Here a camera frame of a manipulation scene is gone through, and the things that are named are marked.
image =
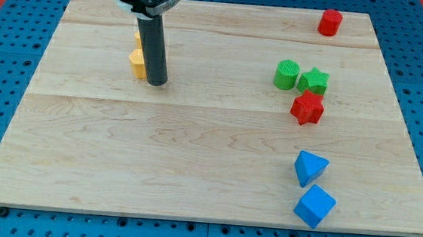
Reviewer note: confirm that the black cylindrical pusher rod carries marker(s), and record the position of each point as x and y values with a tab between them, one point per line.
153	47

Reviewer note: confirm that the yellow hexagon block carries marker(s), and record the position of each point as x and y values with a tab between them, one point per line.
137	64

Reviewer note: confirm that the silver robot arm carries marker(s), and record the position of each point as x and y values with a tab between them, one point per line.
149	15

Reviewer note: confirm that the yellow heart block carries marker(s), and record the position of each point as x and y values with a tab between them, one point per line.
138	40

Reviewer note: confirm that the green cylinder block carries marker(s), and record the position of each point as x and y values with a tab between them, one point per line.
286	74

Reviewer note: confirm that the light wooden board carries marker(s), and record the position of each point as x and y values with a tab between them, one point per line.
217	142

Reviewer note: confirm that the green star block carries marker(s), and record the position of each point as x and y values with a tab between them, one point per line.
314	80

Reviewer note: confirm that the red star block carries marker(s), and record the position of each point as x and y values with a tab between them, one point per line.
308	108

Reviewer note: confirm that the red cylinder block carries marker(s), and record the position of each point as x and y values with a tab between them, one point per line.
330	22

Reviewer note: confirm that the blue triangle block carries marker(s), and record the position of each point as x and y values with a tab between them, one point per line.
309	167

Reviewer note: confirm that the blue cube block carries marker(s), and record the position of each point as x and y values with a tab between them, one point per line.
314	206

